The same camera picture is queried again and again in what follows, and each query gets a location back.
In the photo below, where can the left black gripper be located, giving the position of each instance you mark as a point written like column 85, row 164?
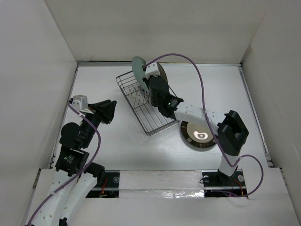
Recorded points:
column 104, row 110

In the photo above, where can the green flower plate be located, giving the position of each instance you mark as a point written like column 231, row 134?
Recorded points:
column 137, row 68

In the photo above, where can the grey tree pattern plate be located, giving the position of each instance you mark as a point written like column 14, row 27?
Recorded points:
column 163, row 75

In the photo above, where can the dark striped rim plate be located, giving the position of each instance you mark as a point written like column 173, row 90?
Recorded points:
column 197, row 136

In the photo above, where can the blue floral plate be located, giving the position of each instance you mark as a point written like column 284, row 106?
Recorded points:
column 146, row 95

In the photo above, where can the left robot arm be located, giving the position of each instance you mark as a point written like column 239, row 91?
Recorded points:
column 76, row 173

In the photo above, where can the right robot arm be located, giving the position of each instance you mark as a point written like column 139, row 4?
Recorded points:
column 228, row 130

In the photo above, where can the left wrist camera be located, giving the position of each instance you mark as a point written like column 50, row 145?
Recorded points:
column 80, row 103

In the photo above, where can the wire dish rack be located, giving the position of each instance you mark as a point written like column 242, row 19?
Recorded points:
column 148, row 116

